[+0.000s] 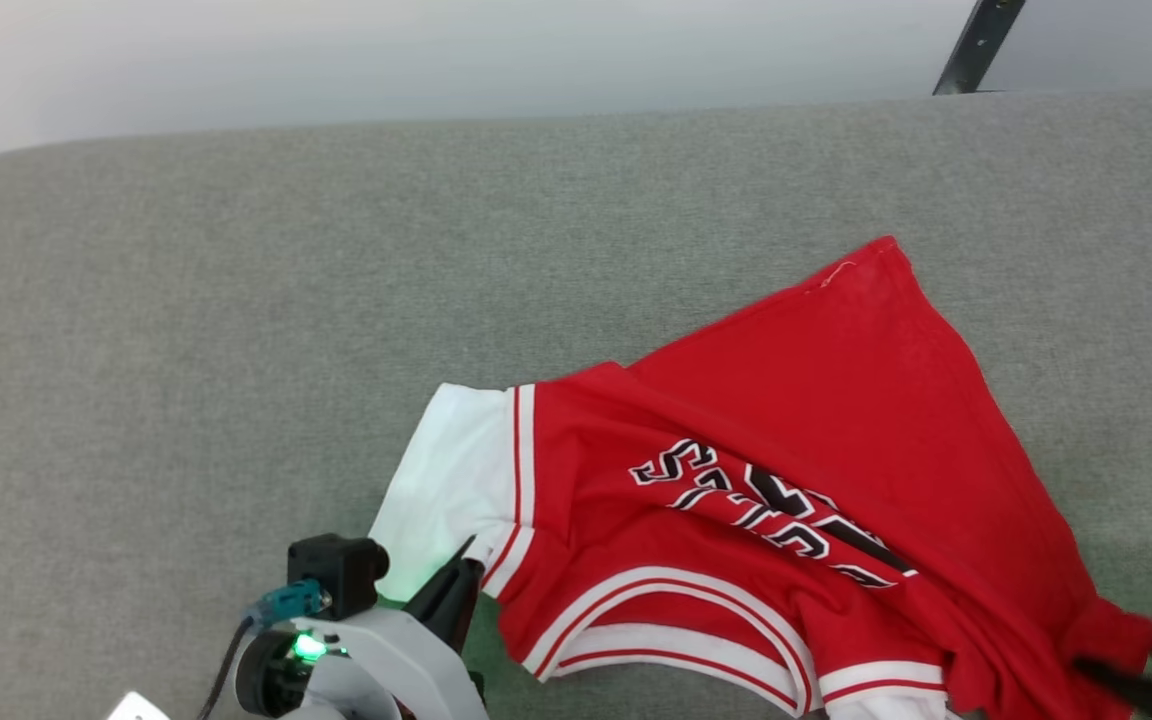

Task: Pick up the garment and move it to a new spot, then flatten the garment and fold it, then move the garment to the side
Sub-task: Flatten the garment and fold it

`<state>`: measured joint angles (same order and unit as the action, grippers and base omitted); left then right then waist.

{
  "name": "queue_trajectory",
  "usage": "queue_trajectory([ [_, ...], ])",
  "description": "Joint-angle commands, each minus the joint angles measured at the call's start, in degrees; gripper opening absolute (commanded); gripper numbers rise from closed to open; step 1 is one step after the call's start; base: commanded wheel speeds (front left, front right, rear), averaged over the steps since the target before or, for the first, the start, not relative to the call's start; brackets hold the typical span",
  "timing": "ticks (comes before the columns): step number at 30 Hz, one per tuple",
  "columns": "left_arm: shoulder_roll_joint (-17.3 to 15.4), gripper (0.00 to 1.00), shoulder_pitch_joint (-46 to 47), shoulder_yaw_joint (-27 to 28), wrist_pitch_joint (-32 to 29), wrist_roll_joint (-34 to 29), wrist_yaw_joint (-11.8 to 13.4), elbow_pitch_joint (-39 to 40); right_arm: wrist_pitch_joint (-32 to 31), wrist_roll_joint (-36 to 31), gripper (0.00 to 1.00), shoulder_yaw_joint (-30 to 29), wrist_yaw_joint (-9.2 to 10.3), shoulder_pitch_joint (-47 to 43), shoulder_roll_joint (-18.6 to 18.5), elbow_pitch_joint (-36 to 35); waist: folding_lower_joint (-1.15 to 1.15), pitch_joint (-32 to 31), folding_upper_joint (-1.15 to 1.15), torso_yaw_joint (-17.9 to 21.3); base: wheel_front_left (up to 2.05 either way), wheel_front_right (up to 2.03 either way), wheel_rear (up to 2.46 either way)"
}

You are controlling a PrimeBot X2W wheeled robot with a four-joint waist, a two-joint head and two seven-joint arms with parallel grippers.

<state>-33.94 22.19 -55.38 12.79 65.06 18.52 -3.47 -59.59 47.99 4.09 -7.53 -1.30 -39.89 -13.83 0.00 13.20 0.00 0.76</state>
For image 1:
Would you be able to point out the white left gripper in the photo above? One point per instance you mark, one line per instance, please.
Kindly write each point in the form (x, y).
(396, 650)

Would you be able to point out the red basketball jersey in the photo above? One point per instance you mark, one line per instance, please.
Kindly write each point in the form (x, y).
(836, 400)

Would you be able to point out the dark grey metal bar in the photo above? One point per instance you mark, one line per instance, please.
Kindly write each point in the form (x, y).
(976, 48)

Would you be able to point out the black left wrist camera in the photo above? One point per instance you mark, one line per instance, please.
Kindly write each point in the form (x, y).
(336, 575)

